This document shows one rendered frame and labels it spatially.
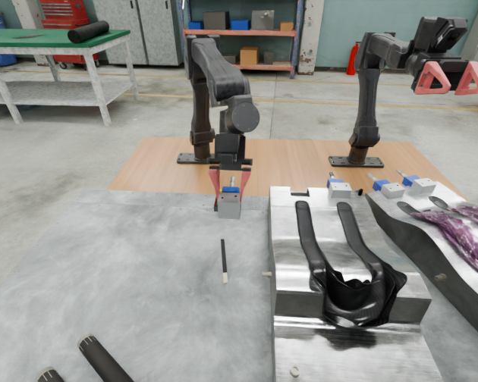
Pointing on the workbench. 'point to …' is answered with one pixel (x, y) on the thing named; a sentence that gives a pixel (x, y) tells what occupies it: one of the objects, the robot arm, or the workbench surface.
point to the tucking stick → (224, 261)
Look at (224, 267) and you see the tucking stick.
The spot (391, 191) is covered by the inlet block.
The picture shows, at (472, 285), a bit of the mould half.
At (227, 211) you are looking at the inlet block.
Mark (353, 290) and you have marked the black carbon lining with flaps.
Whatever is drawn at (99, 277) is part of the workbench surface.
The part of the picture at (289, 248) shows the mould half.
